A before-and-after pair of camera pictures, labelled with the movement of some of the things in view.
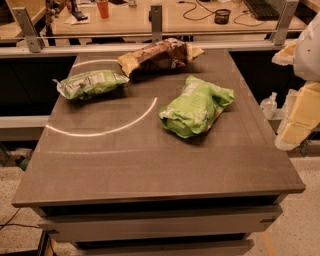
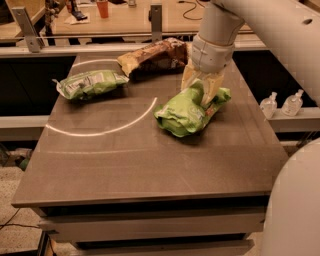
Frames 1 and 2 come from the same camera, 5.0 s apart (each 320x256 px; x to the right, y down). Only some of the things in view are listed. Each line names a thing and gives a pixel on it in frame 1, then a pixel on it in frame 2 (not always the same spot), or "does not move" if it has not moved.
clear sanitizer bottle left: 269,106 does not move
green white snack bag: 86,84 does not move
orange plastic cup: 103,7 does not move
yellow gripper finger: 286,56 to 207,57
